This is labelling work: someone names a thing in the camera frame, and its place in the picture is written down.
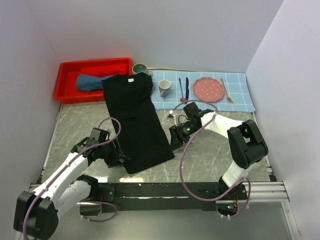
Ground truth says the green ceramic mug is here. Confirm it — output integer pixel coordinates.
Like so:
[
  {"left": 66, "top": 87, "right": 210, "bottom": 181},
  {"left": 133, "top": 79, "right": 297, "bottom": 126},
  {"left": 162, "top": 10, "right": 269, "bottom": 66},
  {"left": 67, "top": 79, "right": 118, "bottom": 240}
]
[{"left": 131, "top": 63, "right": 149, "bottom": 75}]

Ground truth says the blue handled spoon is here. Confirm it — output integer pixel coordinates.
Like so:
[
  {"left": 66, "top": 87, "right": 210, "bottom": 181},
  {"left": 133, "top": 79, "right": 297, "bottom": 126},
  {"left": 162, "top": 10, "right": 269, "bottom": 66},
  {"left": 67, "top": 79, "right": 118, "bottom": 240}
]
[{"left": 178, "top": 78, "right": 187, "bottom": 103}]

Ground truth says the pink dotted plate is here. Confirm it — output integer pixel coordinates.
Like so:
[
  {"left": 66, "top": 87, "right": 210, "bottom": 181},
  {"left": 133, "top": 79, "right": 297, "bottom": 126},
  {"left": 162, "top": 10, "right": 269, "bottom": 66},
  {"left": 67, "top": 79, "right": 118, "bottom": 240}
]
[{"left": 193, "top": 77, "right": 225, "bottom": 103}]

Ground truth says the aluminium rail frame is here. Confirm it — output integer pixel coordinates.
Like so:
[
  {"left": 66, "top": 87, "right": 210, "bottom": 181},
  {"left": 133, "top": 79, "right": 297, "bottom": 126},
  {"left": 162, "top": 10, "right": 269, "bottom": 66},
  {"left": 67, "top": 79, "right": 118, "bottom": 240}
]
[{"left": 37, "top": 102, "right": 301, "bottom": 240}]

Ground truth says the blue rolled t shirt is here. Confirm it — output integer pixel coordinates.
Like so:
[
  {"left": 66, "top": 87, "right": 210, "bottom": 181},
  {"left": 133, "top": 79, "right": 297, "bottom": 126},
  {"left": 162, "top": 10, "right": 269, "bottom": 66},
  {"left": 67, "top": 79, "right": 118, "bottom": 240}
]
[{"left": 75, "top": 74, "right": 113, "bottom": 93}]

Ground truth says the grey white mug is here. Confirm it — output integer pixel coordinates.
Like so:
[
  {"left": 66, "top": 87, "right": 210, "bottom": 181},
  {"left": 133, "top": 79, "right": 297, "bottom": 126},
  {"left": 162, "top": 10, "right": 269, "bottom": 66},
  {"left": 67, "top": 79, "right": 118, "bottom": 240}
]
[{"left": 158, "top": 79, "right": 171, "bottom": 98}]

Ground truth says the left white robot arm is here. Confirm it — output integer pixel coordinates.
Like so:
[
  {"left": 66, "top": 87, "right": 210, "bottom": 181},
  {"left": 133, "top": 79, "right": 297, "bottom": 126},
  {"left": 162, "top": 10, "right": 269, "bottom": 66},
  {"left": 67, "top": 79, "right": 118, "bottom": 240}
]
[{"left": 13, "top": 127, "right": 130, "bottom": 240}]

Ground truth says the black t shirt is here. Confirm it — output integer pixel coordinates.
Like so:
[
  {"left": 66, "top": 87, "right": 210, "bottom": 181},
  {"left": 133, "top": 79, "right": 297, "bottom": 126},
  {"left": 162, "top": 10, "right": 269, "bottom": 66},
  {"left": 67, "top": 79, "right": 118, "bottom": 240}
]
[{"left": 101, "top": 73, "right": 175, "bottom": 175}]

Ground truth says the blue handled knife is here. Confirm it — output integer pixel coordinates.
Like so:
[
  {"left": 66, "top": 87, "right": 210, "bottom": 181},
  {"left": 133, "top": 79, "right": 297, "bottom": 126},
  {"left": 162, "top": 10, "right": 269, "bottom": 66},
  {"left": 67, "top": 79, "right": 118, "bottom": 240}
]
[{"left": 185, "top": 77, "right": 190, "bottom": 100}]

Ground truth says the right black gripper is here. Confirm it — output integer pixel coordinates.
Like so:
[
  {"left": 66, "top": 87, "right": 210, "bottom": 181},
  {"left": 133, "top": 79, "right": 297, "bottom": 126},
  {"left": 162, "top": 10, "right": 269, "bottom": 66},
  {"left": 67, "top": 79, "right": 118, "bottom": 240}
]
[{"left": 169, "top": 121, "right": 201, "bottom": 152}]

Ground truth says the red plastic bin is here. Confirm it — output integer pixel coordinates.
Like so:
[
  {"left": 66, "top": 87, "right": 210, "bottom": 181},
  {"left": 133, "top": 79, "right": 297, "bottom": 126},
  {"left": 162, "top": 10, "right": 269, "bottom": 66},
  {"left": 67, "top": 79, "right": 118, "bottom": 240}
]
[{"left": 54, "top": 57, "right": 132, "bottom": 104}]

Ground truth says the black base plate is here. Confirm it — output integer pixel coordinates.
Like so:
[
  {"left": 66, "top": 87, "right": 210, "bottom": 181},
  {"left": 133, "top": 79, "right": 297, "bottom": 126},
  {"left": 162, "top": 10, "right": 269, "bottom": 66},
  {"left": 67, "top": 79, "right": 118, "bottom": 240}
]
[{"left": 78, "top": 182, "right": 248, "bottom": 217}]

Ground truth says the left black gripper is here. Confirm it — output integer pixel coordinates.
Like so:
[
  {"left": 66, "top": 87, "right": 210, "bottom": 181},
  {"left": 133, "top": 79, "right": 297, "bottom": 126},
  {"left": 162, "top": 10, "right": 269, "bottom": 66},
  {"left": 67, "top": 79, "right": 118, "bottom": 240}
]
[{"left": 98, "top": 137, "right": 130, "bottom": 168}]

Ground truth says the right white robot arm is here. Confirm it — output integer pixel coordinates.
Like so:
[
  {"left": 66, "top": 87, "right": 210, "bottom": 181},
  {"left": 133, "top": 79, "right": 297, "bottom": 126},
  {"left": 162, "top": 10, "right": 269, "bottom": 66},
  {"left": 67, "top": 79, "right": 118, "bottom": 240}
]
[{"left": 169, "top": 102, "right": 269, "bottom": 199}]

